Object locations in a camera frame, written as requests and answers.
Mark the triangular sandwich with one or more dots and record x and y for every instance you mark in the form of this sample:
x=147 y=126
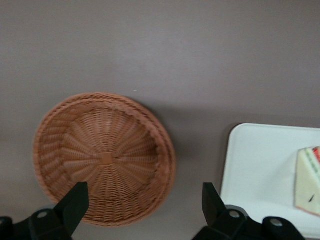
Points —
x=308 y=180

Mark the cream rectangular plastic tray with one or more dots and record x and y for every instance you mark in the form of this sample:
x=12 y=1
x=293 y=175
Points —
x=260 y=162

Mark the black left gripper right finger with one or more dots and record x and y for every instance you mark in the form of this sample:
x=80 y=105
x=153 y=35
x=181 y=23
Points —
x=220 y=222

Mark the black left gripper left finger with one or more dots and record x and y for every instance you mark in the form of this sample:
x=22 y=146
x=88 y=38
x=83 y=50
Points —
x=67 y=215

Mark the round brown wicker basket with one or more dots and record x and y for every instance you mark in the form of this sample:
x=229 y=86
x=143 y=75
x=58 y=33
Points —
x=107 y=150

